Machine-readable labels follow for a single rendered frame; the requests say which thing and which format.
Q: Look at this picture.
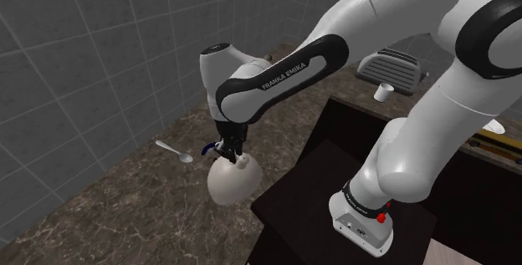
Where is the white cup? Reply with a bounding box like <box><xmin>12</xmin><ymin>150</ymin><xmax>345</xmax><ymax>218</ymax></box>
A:
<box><xmin>372</xmin><ymin>82</ymin><xmax>396</xmax><ymax>104</ymax></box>

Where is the grey toaster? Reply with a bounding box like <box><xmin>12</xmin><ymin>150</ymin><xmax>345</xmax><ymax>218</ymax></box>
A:
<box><xmin>355</xmin><ymin>48</ymin><xmax>424</xmax><ymax>96</ymax></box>

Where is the dark robot stand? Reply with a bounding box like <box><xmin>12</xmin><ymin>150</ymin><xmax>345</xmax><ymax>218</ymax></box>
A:
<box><xmin>246</xmin><ymin>139</ymin><xmax>438</xmax><ymax>265</ymax></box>

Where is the yellow edged flat board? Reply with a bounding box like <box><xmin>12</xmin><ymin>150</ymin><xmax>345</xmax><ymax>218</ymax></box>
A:
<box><xmin>467</xmin><ymin>127</ymin><xmax>522</xmax><ymax>164</ymax></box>

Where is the silver spoon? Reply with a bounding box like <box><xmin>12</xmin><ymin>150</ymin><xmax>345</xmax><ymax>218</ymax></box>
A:
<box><xmin>155</xmin><ymin>140</ymin><xmax>195</xmax><ymax>164</ymax></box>

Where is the white bowl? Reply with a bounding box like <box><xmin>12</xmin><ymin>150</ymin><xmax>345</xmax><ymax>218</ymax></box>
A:
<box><xmin>482</xmin><ymin>119</ymin><xmax>507</xmax><ymax>135</ymax></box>

